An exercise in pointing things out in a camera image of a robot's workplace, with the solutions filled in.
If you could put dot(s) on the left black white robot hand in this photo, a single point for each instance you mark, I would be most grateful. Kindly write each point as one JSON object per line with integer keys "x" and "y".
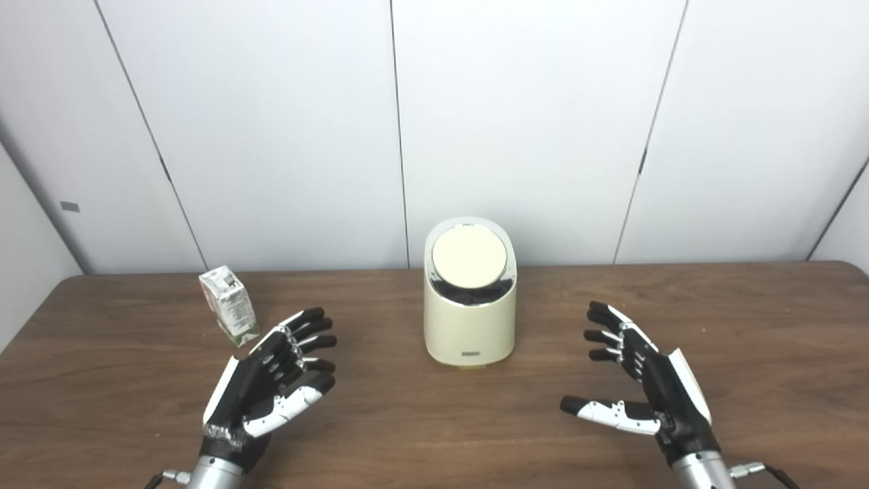
{"x": 254, "y": 387}

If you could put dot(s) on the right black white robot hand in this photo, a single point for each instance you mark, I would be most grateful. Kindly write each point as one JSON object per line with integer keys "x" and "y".
{"x": 672, "y": 401}

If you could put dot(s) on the small white green milk carton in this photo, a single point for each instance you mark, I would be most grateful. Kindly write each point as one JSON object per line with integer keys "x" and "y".
{"x": 229, "y": 305}

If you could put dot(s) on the cream round bin lid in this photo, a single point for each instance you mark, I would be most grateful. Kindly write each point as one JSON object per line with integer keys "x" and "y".
{"x": 468, "y": 255}

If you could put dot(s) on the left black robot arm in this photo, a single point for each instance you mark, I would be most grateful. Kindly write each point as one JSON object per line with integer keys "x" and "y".
{"x": 214, "y": 477}

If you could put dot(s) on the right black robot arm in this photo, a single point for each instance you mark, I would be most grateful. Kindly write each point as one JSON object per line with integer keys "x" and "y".
{"x": 703, "y": 473}

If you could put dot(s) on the cream-colored bin body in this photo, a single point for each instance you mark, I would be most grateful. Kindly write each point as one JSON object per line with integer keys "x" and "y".
{"x": 468, "y": 329}

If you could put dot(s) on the small grey wall tag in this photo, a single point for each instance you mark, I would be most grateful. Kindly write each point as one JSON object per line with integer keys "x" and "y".
{"x": 69, "y": 206}

